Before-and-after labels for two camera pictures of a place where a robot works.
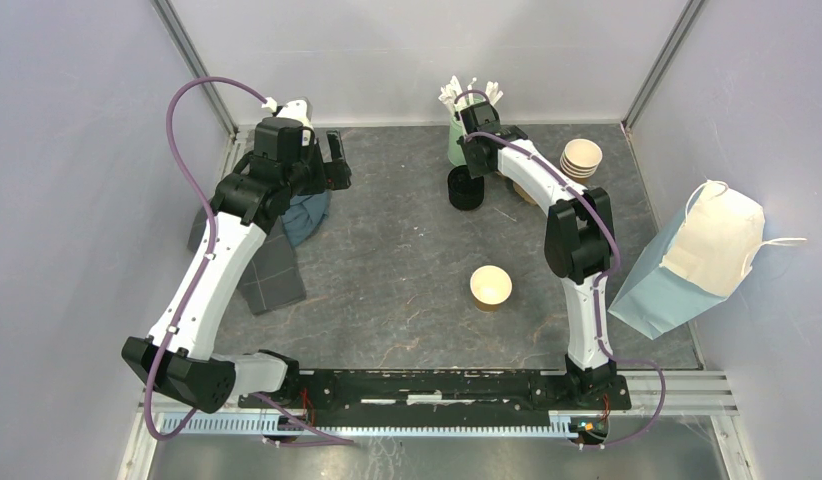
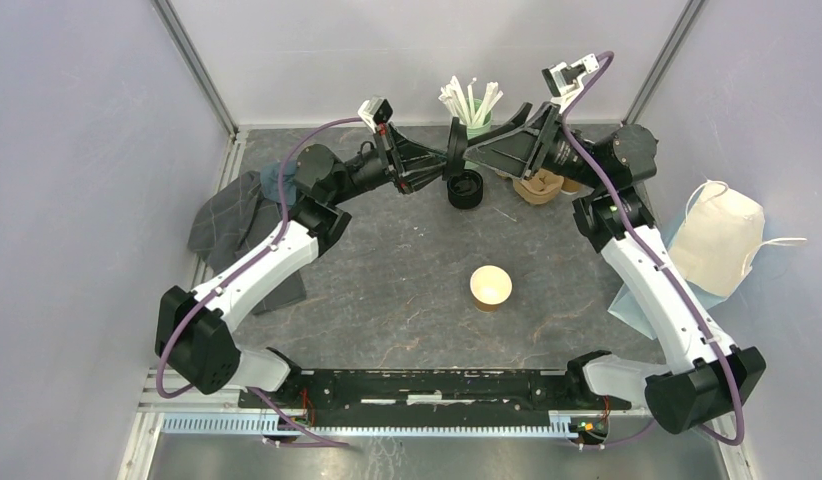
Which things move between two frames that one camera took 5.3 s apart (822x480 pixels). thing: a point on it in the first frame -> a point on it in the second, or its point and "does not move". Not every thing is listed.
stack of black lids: (465, 193) does not move
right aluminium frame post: (661, 64) does not move
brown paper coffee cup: (490, 285) does not move
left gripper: (332, 175) -> (398, 153)
